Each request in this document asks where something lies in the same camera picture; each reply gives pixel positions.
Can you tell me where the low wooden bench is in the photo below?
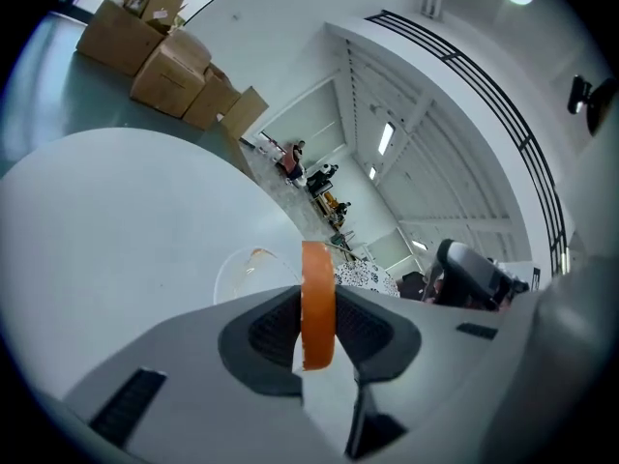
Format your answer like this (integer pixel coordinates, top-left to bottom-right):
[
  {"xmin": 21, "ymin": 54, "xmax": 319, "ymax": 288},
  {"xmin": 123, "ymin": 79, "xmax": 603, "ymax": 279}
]
[{"xmin": 313, "ymin": 193, "xmax": 350, "ymax": 221}]

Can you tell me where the white round table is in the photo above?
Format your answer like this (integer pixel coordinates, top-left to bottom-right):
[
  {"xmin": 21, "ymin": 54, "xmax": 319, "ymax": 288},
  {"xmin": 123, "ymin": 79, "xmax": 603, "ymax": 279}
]
[{"xmin": 0, "ymin": 127, "xmax": 310, "ymax": 405}]

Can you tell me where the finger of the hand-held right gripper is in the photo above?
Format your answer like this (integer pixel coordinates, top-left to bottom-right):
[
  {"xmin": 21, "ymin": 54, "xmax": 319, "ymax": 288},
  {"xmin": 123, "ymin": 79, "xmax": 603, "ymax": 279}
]
[{"xmin": 432, "ymin": 238, "xmax": 509, "ymax": 311}]

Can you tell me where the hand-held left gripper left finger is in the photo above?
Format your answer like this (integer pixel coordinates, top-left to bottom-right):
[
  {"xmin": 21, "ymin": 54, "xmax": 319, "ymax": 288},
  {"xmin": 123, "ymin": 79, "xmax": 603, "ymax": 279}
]
[{"xmin": 62, "ymin": 285, "xmax": 310, "ymax": 464}]

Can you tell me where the pink armchair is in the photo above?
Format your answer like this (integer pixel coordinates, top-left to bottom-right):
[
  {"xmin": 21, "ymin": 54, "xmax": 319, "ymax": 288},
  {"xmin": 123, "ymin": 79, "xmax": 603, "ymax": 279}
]
[{"xmin": 275, "ymin": 145, "xmax": 299, "ymax": 176}]

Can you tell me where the taped cardboard box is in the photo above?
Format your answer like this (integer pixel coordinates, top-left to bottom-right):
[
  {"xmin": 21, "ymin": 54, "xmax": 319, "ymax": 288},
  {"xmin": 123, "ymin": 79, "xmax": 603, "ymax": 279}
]
[{"xmin": 129, "ymin": 29, "xmax": 213, "ymax": 119}]

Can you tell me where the large cardboard box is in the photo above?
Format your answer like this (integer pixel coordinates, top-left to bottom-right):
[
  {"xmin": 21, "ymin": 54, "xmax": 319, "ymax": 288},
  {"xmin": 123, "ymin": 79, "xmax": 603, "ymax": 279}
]
[{"xmin": 75, "ymin": 0, "xmax": 165, "ymax": 77}]

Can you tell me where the small cluttered cardboard box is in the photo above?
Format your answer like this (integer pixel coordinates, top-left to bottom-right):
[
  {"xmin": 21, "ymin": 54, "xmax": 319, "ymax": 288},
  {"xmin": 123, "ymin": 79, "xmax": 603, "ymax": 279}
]
[{"xmin": 115, "ymin": 0, "xmax": 190, "ymax": 31}]

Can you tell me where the black security camera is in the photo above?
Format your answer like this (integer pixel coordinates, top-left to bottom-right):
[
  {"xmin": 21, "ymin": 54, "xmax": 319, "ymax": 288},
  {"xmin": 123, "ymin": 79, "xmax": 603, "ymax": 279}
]
[{"xmin": 566, "ymin": 74, "xmax": 619, "ymax": 137}]

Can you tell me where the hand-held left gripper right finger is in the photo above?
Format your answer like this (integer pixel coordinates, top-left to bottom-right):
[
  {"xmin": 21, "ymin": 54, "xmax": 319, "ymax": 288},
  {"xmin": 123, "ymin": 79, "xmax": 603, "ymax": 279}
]
[{"xmin": 334, "ymin": 285, "xmax": 581, "ymax": 464}]

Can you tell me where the flat cardboard sheet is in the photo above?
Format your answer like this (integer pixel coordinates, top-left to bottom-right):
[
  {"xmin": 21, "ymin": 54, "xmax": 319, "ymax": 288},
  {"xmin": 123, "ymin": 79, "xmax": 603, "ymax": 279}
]
[{"xmin": 220, "ymin": 86, "xmax": 271, "ymax": 140}]

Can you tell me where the black railing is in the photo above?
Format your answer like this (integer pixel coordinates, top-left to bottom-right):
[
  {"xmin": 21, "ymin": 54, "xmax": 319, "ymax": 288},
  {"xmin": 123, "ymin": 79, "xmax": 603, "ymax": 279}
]
[{"xmin": 365, "ymin": 10, "xmax": 570, "ymax": 277}]

